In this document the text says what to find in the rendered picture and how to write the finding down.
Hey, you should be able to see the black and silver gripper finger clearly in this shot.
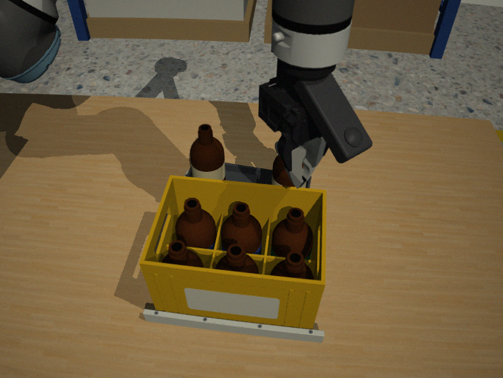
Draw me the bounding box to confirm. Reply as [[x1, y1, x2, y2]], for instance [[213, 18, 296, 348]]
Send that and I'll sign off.
[[300, 136, 329, 187], [275, 126, 306, 189]]

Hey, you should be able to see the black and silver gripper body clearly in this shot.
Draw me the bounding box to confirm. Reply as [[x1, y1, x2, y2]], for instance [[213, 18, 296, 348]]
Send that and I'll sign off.
[[258, 58, 336, 146]]

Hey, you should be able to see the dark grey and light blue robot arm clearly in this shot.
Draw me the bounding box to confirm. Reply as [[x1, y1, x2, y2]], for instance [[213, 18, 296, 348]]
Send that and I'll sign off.
[[0, 0, 372, 163]]

